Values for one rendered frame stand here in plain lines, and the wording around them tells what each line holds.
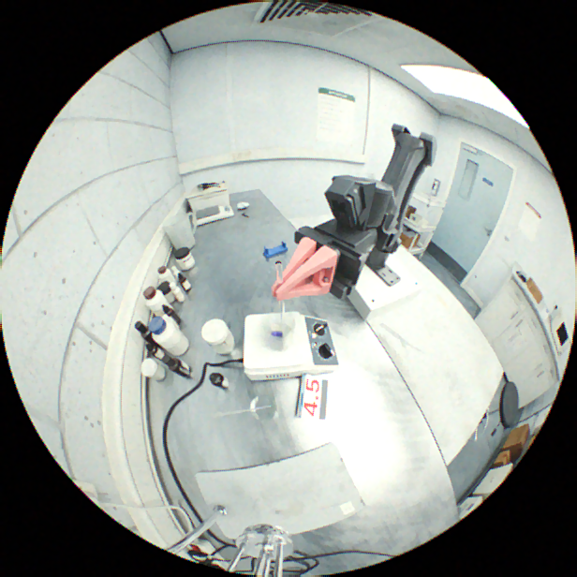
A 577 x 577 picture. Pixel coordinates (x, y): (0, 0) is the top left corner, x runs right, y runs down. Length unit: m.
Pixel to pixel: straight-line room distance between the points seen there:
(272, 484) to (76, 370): 0.43
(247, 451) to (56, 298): 0.48
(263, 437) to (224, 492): 0.16
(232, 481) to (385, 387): 0.39
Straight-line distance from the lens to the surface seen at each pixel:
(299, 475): 0.40
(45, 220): 0.48
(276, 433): 0.39
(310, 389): 0.37
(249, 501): 0.43
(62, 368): 0.44
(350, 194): 0.19
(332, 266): 0.20
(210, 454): 0.43
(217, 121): 1.67
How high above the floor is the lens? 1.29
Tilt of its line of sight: 47 degrees down
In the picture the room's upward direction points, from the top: straight up
